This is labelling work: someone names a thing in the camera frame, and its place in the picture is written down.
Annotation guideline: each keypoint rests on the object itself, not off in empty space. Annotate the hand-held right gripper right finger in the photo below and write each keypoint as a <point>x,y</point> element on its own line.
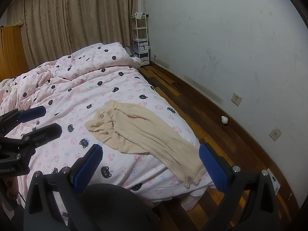
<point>213,167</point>

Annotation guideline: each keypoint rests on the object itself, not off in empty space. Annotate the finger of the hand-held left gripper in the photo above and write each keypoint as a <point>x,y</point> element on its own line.
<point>33,113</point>
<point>45,131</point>

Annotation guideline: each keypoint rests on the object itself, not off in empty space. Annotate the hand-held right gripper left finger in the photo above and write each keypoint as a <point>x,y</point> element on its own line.
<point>87,166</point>

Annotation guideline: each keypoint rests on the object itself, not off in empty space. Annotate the beige pants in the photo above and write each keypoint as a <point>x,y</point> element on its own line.
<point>144,130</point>

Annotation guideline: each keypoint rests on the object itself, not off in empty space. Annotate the small white round toy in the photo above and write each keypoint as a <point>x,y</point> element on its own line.
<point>225,119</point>

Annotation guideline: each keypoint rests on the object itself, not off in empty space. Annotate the white paper card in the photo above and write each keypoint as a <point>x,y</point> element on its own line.
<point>274,180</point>

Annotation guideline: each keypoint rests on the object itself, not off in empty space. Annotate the wooden wardrobe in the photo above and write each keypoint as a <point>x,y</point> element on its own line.
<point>12,53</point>

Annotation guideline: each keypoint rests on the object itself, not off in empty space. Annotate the cat print quilt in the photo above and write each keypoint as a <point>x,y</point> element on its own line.
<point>96,55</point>

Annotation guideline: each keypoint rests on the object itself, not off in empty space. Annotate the cat print bed sheet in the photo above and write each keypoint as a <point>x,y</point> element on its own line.
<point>125,89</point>

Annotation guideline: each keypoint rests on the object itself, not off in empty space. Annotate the beige curtain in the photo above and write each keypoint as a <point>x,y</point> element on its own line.
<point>72,16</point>

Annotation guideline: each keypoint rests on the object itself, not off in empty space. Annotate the stack of white blue boxes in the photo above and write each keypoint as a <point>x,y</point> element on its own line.
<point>142,47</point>

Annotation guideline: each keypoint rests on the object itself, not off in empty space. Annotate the white shelf rack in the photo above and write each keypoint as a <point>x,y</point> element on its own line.
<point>140,28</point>

